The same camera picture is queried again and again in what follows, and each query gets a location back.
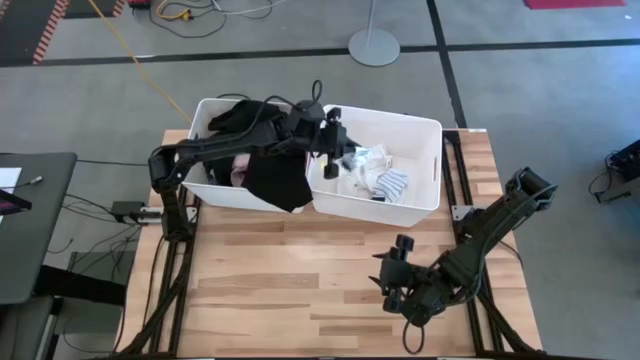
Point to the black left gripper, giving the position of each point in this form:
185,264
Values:
334,137

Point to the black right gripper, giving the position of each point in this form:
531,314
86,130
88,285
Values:
397,272

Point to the small white cloth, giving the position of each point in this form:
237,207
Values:
356,187

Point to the white black-striped sock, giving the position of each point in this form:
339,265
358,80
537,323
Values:
392,185

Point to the black garment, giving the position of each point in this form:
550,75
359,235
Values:
280,185

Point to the pink white woven shirt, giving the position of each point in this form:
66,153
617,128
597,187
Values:
240,172

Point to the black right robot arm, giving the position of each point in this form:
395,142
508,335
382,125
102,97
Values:
480,240

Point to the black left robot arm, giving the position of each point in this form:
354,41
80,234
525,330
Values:
210,147

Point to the white perforated plastic bin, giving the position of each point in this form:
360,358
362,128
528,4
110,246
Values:
415,145
220,197

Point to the silver mounting plate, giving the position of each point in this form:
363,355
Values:
151,215
461,212

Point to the grey round floor stand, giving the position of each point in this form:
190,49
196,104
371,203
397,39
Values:
374,46

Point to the black power adapter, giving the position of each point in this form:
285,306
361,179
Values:
127,209

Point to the red device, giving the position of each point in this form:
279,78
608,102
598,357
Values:
140,2

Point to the black floor equipment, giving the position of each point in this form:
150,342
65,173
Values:
622,170

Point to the red floor mat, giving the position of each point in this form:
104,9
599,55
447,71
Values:
575,3

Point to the black desk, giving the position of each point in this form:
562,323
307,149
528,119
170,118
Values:
35,235

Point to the black orange striped mat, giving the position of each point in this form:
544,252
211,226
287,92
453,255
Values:
30,30

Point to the white paper sheet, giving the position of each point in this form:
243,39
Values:
7,180

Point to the black table frame rails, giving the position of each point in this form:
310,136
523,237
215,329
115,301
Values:
462,170
167,295

